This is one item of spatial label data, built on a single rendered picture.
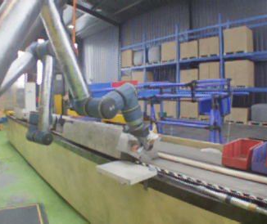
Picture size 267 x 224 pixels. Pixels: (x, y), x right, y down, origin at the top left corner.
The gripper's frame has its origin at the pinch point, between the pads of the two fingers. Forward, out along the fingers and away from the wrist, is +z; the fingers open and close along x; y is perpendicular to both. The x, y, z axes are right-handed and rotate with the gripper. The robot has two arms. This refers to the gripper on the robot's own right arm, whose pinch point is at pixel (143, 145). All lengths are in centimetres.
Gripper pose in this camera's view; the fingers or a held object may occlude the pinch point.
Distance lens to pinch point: 130.0
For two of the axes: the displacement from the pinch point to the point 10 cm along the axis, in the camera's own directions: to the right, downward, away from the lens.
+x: -6.5, -0.5, 7.6
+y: 6.9, -4.7, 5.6
